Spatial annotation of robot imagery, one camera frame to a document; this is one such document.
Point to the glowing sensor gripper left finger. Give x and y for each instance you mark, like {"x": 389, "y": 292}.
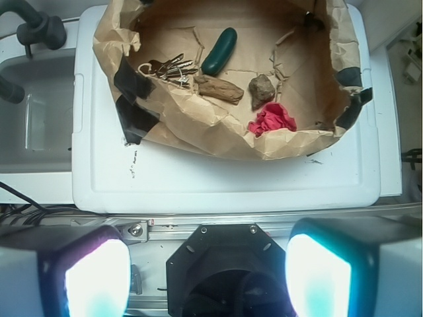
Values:
{"x": 61, "y": 270}

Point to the green plastic pickle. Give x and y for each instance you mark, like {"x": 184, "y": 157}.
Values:
{"x": 220, "y": 53}

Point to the black octagonal mount plate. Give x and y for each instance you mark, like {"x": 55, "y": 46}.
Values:
{"x": 228, "y": 270}

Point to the brown wood piece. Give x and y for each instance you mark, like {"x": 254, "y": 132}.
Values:
{"x": 219, "y": 89}

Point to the white plastic bin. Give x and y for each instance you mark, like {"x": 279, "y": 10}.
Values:
{"x": 111, "y": 176}

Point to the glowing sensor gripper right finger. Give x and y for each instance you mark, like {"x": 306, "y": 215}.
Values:
{"x": 355, "y": 266}

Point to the brown paper liner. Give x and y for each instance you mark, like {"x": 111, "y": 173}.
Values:
{"x": 308, "y": 50}

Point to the brown rock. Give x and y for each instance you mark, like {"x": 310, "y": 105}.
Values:
{"x": 261, "y": 90}

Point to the bunch of metal keys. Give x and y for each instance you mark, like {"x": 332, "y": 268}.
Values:
{"x": 175, "y": 70}

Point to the crumpled red paper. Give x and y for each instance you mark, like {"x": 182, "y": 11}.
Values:
{"x": 273, "y": 116}

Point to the clear plastic container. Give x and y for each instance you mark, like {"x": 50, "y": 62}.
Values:
{"x": 36, "y": 133}

